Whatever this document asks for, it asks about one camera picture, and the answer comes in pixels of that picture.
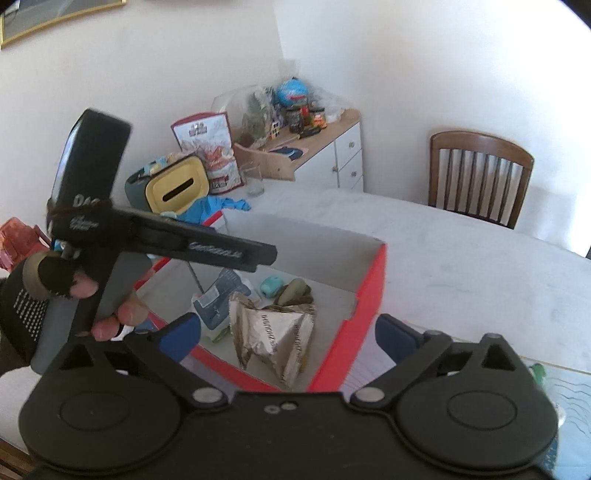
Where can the blue patterned table mat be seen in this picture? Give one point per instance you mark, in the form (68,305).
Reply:
(567,389)

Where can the wooden desk organiser tray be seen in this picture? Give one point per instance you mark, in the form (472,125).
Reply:
(274,166)

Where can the teal small case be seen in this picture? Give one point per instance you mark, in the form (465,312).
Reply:
(271,286)

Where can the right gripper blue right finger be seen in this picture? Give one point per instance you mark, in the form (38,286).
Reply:
(397,339)

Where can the silver foil snack bag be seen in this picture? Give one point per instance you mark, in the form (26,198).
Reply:
(278,336)

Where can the left hand in black glove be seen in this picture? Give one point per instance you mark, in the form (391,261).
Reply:
(49,298)

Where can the blue white snack packet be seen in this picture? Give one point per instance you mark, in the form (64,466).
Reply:
(212,307)

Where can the clear drinking glass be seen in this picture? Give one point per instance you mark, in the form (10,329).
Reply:
(252,178)

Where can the orange label jar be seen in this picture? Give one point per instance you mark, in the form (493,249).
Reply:
(317,117)

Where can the blue rubber glove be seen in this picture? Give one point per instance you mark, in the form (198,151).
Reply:
(203,208)

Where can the blue globe toy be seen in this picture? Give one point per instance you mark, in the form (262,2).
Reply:
(291,91)

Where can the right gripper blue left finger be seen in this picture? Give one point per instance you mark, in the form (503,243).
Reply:
(178,338)

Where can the dark glass jar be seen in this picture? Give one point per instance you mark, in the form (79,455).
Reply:
(295,121)

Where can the white wooden sideboard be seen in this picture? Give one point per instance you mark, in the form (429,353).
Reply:
(338,155)

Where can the red white food bag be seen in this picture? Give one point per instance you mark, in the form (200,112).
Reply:
(207,135)

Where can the red white cardboard box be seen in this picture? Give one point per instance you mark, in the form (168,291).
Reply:
(346,273)

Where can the olive green pouch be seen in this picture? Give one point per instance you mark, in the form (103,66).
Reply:
(296,292)

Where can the wooden chair at far side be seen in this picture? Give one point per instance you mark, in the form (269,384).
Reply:
(479,176)

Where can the green cartoon face plush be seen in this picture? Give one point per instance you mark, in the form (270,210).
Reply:
(538,371)

